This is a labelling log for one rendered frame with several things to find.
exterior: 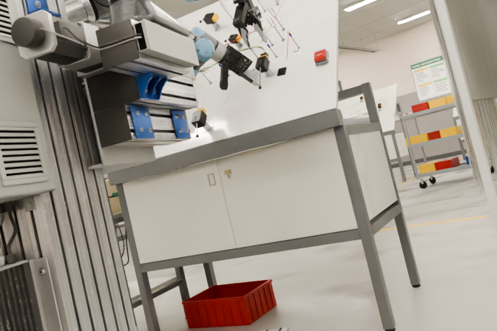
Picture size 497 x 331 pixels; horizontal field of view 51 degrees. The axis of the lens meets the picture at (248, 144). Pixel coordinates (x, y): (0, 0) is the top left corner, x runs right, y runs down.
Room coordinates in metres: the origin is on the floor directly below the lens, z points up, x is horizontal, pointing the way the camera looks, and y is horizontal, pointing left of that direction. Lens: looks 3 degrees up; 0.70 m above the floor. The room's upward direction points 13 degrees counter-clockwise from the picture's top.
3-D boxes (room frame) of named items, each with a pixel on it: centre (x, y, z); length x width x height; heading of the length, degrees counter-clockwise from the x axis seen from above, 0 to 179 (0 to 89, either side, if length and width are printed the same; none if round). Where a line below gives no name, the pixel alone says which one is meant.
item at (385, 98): (9.17, -2.10, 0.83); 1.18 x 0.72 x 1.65; 53
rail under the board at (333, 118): (2.25, 0.16, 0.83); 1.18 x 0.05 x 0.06; 62
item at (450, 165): (6.76, -2.45, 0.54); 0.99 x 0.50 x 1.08; 54
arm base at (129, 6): (1.45, 0.24, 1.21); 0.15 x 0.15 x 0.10
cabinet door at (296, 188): (2.14, -0.09, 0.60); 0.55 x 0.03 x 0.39; 62
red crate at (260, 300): (2.73, 0.28, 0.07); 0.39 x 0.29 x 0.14; 59
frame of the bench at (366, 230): (2.53, 0.01, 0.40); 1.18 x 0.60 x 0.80; 62
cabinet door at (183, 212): (2.40, 0.39, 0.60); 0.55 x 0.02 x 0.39; 62
